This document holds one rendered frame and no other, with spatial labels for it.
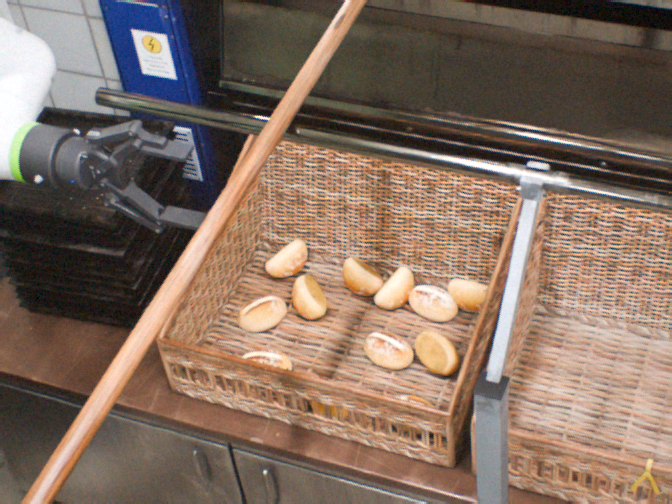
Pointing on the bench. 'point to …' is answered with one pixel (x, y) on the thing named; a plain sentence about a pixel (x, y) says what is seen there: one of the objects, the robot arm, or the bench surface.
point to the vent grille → (190, 155)
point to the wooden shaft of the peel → (187, 266)
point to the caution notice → (154, 54)
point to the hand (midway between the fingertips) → (191, 187)
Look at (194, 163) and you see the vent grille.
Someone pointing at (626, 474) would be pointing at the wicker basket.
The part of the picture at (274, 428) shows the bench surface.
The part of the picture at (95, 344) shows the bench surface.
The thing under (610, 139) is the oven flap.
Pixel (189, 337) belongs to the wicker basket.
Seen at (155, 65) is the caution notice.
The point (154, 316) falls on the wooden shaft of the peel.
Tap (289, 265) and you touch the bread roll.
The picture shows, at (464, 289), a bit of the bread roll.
